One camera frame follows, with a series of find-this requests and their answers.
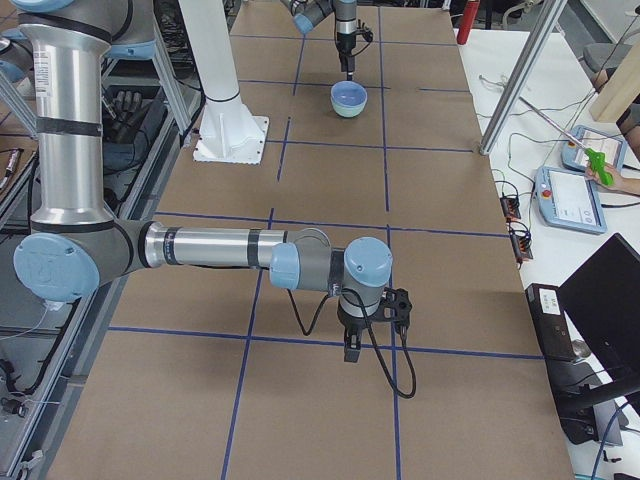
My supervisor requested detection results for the blue bowl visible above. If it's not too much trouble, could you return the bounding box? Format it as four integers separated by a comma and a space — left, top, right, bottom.
330, 80, 368, 100

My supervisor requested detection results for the green bowl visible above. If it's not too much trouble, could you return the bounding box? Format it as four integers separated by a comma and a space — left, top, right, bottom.
331, 97, 367, 118

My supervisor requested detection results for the person hand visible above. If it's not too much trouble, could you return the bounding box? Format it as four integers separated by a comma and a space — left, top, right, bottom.
585, 165, 640, 196

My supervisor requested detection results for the red bottle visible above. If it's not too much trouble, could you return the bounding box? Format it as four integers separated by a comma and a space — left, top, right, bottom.
456, 0, 480, 45

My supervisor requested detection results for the black box computer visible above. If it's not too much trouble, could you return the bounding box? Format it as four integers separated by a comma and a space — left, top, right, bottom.
525, 283, 578, 362

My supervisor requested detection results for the near orange connector block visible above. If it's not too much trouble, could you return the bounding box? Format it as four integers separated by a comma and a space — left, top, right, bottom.
507, 220, 533, 266

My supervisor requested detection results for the orange connector block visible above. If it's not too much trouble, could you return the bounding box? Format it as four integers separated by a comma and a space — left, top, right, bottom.
498, 180, 521, 220
507, 220, 533, 266

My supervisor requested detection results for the far orange connector block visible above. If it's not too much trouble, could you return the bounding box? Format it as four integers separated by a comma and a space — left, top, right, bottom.
498, 180, 521, 220

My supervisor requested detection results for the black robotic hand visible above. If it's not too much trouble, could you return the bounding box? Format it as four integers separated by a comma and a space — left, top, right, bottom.
101, 90, 151, 144

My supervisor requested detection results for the near teach pendant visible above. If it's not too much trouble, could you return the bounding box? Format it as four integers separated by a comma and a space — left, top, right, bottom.
534, 166, 607, 235

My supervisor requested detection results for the teach pendant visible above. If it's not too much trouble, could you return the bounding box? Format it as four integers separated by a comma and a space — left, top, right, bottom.
561, 125, 628, 172
534, 166, 607, 235

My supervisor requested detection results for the black laptop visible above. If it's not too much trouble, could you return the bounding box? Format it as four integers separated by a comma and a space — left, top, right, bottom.
559, 233, 639, 378

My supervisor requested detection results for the green grabber tool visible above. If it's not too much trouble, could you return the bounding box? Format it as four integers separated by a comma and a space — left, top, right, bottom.
517, 95, 618, 187

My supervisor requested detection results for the wooden board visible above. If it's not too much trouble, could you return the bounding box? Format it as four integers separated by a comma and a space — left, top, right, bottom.
590, 41, 639, 123

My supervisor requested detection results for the far teach pendant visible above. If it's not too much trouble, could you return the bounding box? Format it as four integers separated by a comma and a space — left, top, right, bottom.
561, 125, 628, 172

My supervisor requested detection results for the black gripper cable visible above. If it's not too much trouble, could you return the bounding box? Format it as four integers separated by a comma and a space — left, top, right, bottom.
286, 288, 417, 399

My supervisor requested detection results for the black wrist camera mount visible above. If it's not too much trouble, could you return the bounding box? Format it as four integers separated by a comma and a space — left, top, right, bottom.
374, 287, 413, 330

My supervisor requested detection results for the white pedestal base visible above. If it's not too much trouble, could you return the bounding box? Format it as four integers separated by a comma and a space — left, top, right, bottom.
179, 0, 269, 165

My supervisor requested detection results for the aluminium frame post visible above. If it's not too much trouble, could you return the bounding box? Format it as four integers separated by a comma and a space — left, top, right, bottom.
479, 0, 568, 156

